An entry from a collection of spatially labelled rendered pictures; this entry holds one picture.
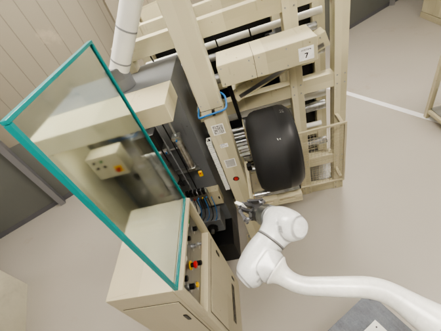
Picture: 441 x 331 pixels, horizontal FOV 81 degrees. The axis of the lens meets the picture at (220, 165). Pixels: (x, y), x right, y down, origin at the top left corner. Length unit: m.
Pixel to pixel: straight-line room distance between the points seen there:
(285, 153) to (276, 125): 0.17
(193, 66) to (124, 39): 0.49
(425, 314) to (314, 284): 0.27
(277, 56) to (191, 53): 0.57
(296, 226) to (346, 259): 1.82
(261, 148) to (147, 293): 0.97
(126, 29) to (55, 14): 2.37
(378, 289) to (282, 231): 0.30
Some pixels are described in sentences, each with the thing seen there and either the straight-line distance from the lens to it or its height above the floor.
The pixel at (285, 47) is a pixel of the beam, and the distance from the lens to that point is 1.71.
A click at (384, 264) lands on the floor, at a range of 2.69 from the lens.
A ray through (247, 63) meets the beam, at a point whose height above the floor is 1.75.
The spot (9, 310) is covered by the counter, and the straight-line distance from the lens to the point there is 3.73.
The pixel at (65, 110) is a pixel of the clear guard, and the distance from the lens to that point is 0.89.
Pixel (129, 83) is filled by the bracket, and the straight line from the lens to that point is 1.84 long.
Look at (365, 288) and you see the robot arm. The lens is 0.91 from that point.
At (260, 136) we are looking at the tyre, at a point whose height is 1.43.
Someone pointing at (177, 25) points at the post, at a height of 2.11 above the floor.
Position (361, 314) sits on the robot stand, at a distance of 1.82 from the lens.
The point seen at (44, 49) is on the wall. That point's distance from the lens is 4.05.
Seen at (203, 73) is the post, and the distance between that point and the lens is 1.42.
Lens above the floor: 2.38
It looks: 41 degrees down
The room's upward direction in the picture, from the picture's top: 22 degrees counter-clockwise
